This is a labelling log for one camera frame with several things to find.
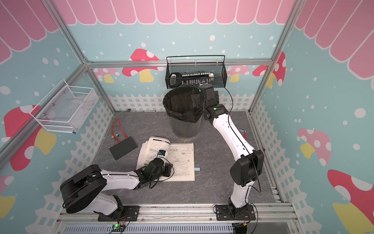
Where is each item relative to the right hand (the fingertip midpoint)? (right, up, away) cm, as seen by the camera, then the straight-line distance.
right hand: (203, 93), depth 80 cm
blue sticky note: (-3, -45, +9) cm, 46 cm away
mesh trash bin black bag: (-10, -15, +4) cm, 19 cm away
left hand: (-18, -44, +9) cm, 48 cm away
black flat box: (-53, -33, +19) cm, 66 cm away
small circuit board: (-44, -69, -7) cm, 82 cm away
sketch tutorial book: (-14, -37, +14) cm, 42 cm away
